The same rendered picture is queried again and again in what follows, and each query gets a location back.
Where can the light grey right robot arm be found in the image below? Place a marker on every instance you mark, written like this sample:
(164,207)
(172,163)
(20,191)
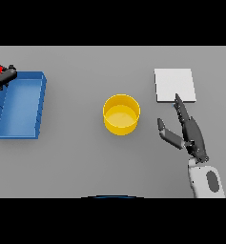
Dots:
(205,181)

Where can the pale square scale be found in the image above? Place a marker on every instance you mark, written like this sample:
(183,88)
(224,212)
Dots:
(174,85)

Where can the yellow bowl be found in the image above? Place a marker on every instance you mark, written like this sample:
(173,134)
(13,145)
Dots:
(121,115)

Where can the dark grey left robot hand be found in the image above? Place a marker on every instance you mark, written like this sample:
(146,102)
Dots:
(5,76)

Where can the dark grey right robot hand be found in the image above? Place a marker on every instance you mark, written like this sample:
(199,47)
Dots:
(192,133)

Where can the blue tray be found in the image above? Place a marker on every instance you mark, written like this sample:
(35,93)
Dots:
(19,105)

